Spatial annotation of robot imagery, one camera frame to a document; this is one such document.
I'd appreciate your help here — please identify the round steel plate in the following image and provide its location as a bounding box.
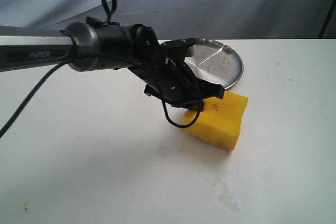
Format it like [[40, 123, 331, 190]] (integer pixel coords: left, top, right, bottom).
[[185, 38, 244, 90]]

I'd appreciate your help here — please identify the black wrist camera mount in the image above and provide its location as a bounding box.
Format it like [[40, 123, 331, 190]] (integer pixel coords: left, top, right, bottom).
[[161, 38, 196, 59]]

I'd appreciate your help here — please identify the grey backdrop cloth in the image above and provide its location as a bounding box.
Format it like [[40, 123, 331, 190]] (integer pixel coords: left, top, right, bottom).
[[1, 0, 332, 39]]

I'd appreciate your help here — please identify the yellow sponge block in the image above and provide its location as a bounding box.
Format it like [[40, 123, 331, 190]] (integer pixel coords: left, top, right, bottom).
[[183, 91, 248, 151]]

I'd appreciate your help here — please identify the black cable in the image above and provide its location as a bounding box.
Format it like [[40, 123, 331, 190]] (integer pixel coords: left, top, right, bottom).
[[0, 0, 205, 138]]

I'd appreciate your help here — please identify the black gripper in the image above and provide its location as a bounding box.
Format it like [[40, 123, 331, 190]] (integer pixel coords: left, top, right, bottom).
[[128, 48, 224, 112]]

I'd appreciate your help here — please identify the black stand pole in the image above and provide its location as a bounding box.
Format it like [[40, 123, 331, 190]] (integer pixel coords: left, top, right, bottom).
[[317, 6, 334, 39]]

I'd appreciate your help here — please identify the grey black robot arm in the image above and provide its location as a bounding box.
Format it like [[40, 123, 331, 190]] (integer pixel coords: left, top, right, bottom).
[[1, 22, 224, 110]]

